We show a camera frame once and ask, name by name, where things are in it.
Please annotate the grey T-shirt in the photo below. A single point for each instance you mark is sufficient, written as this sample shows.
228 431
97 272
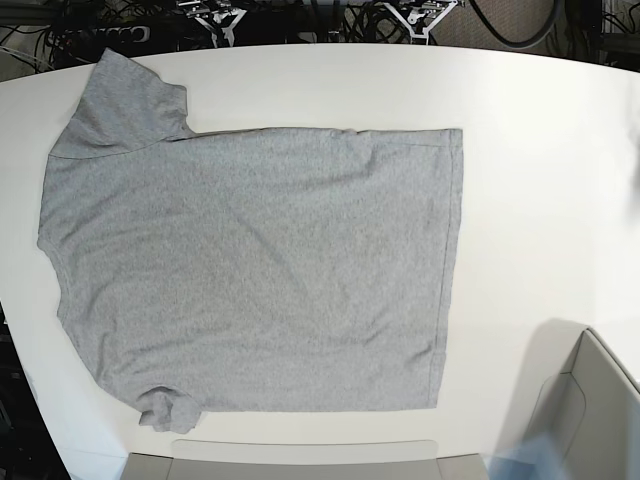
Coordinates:
276 270

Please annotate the blurred blue object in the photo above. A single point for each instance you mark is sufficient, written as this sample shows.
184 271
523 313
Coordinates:
535 458

